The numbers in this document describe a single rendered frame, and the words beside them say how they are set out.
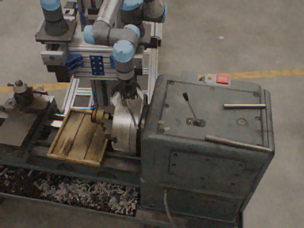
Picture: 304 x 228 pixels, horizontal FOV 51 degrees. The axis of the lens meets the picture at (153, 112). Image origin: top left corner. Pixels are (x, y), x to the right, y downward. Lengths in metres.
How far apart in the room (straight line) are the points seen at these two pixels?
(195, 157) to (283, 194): 1.52
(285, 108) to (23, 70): 2.82
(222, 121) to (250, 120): 0.13
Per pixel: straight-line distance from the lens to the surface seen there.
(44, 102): 1.95
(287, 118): 3.44
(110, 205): 2.01
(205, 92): 1.62
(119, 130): 1.55
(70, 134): 1.94
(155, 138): 1.42
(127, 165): 1.79
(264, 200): 2.82
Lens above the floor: 2.38
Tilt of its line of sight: 48 degrees down
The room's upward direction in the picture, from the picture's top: 2 degrees clockwise
